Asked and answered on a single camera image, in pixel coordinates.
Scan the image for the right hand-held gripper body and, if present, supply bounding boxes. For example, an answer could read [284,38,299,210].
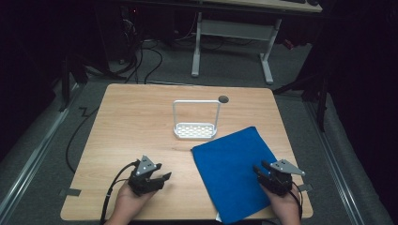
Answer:
[257,158,306,197]

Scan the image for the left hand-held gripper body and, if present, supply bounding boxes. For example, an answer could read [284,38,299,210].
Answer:
[128,155,165,198]

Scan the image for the blue cloth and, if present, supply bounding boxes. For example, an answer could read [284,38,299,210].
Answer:
[191,126,280,225]

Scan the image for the white rack with handle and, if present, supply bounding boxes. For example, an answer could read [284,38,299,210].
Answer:
[172,99,222,141]

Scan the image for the person's left hand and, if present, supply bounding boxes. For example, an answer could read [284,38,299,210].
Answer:
[116,181,158,218]

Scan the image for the person's right hand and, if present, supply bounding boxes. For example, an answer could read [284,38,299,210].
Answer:
[261,184,302,220]

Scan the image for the white-legged wooden desk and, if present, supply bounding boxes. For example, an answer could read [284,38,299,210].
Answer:
[191,0,324,85]

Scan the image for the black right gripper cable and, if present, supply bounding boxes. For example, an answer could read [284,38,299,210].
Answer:
[289,182,304,219]

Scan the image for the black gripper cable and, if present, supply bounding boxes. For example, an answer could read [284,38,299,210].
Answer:
[99,159,141,225]
[289,182,304,219]

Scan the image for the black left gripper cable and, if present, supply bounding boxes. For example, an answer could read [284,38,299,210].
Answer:
[99,159,141,225]

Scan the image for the metal floor rail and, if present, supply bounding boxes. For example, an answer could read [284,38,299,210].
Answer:
[0,83,83,217]
[305,101,367,225]

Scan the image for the black floor cable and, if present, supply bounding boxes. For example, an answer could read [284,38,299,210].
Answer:
[65,106,100,174]

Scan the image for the bundle of black cables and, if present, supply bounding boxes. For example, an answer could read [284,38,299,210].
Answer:
[109,8,164,84]

